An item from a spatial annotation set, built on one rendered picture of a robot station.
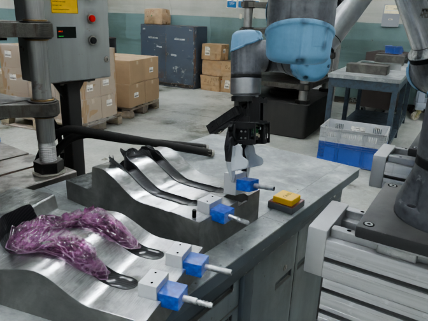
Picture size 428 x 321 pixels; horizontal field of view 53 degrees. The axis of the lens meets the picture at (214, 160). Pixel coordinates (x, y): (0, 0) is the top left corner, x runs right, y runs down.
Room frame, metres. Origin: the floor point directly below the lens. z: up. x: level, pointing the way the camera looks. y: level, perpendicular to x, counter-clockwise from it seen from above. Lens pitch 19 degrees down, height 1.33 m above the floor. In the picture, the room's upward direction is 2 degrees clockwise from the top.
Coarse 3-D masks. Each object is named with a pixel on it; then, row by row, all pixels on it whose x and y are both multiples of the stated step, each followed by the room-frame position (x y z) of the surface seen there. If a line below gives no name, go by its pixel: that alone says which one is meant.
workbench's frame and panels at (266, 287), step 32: (288, 224) 1.07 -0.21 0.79; (256, 256) 1.03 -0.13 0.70; (288, 256) 1.22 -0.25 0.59; (224, 288) 0.91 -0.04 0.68; (256, 288) 1.07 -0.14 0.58; (288, 288) 1.25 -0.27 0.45; (192, 320) 0.85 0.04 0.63; (224, 320) 0.94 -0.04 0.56; (256, 320) 1.08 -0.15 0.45; (288, 320) 1.27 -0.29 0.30
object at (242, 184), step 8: (224, 176) 1.01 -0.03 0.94; (240, 176) 1.01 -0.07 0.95; (224, 184) 1.01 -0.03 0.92; (232, 184) 0.99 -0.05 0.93; (240, 184) 0.98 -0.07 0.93; (248, 184) 0.97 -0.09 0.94; (256, 184) 0.98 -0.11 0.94; (224, 192) 1.00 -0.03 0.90; (232, 192) 0.99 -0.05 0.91; (240, 192) 1.00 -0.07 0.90
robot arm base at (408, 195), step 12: (420, 168) 0.61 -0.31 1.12; (408, 180) 0.63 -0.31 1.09; (420, 180) 0.60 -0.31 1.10; (408, 192) 0.61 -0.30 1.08; (420, 192) 0.59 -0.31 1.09; (396, 204) 0.63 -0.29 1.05; (408, 204) 0.61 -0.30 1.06; (420, 204) 0.58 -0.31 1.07; (408, 216) 0.59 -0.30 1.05; (420, 216) 0.57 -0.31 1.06; (420, 228) 0.57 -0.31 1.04
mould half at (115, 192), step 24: (96, 168) 1.07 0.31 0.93; (120, 168) 1.08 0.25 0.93; (144, 168) 1.11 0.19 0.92; (192, 168) 1.20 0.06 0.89; (72, 192) 1.14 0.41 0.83; (96, 192) 1.07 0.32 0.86; (120, 192) 1.01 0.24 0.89; (144, 192) 1.02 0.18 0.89; (192, 192) 1.03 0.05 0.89; (144, 216) 0.96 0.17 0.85; (168, 216) 0.91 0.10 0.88; (240, 216) 0.99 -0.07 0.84; (192, 240) 0.87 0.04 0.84; (216, 240) 0.91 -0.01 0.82
